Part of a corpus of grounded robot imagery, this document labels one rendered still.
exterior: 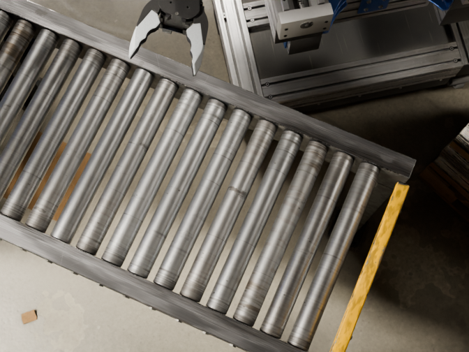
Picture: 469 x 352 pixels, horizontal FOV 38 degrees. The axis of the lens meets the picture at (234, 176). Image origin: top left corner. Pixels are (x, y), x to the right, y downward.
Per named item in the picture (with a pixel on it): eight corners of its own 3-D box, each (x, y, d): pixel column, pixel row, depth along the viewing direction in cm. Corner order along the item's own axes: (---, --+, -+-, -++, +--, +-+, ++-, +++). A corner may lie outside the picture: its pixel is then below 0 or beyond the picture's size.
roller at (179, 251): (257, 116, 165) (250, 107, 161) (174, 297, 154) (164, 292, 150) (239, 112, 168) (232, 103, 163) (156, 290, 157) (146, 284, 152)
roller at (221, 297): (306, 137, 164) (303, 129, 160) (226, 321, 153) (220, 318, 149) (287, 132, 166) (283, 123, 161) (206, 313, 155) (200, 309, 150)
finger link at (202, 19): (212, 46, 120) (202, 1, 122) (213, 42, 119) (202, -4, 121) (185, 51, 120) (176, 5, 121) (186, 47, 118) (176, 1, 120)
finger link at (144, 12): (150, 41, 120) (183, 8, 122) (150, 37, 118) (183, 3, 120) (130, 24, 120) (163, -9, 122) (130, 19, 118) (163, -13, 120)
